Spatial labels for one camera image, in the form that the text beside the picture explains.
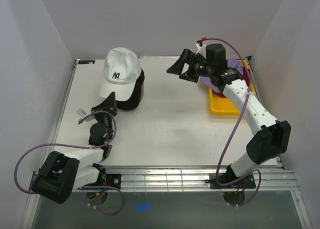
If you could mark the dark label sticker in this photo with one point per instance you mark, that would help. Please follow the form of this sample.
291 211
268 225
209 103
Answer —
86 62

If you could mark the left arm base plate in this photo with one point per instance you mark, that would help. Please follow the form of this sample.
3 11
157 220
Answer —
109 179

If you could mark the white baseball cap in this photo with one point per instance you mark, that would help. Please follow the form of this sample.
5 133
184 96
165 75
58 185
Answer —
121 71

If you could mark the beige baseball cap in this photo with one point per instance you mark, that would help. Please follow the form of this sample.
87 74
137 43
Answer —
141 92

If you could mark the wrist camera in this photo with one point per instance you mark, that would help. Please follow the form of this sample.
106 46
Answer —
83 116
201 46

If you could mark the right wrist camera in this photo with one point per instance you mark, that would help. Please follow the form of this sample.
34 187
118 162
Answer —
201 46

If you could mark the yellow plastic tray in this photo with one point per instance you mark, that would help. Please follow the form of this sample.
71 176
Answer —
221 106

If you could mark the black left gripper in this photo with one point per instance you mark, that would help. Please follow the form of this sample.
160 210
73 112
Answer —
109 105

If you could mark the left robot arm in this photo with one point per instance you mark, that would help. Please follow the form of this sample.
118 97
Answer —
63 172

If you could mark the aluminium frame rail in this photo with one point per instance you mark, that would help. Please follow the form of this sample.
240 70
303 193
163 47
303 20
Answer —
177 179

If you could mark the dark red baseball cap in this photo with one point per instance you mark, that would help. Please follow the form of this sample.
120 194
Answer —
246 76

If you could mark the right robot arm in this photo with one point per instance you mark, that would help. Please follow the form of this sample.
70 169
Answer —
270 136

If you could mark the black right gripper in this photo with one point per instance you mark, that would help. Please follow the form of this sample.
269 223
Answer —
177 68

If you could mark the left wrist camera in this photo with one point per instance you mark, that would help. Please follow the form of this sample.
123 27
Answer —
83 116

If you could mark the black baseball cap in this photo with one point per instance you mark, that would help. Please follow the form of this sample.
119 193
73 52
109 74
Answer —
134 99

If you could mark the purple baseball cap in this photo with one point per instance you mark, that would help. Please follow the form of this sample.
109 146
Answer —
231 63

